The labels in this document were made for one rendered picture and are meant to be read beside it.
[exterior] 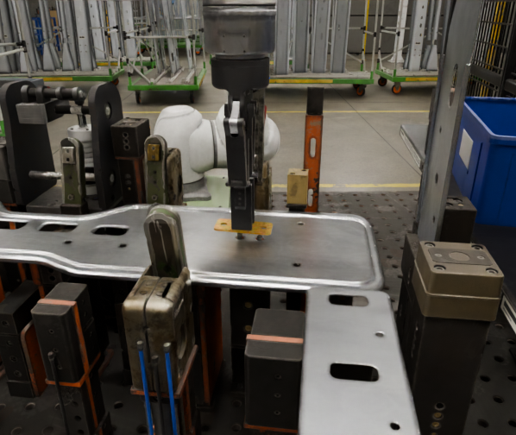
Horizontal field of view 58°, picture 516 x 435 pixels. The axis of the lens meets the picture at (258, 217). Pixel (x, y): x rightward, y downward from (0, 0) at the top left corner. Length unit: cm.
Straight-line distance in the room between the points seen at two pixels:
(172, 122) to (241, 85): 85
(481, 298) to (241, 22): 41
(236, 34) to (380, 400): 42
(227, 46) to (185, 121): 85
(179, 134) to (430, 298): 102
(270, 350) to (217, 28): 37
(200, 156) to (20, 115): 64
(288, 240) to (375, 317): 21
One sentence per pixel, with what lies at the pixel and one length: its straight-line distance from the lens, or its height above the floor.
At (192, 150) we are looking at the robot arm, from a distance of 144.
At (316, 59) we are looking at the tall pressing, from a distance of 794.
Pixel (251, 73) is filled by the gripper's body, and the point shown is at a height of 124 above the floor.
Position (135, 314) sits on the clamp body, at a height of 103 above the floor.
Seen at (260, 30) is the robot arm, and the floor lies 129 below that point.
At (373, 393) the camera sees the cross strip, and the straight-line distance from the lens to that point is 46.
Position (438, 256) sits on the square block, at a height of 106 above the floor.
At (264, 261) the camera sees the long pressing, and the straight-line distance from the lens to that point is 64.
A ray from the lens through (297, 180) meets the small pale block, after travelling 78.
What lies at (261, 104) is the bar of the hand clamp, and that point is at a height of 117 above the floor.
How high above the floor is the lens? 132
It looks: 24 degrees down
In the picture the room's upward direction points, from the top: straight up
